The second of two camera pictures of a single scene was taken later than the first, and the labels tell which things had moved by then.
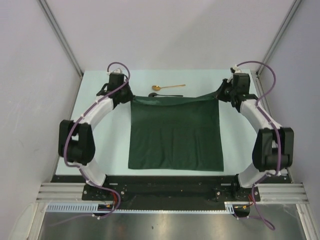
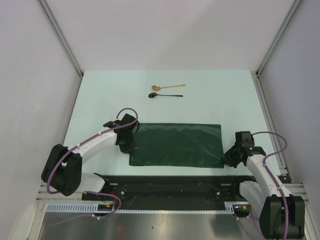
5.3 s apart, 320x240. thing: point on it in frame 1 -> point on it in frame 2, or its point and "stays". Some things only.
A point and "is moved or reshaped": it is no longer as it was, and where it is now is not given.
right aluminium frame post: (295, 6) stays
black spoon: (153, 94) stays
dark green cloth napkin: (176, 133) is moved or reshaped
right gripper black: (219, 93) -> (227, 159)
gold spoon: (156, 87) stays
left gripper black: (130, 97) -> (130, 149)
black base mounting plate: (117, 191) stays
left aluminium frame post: (46, 8) stays
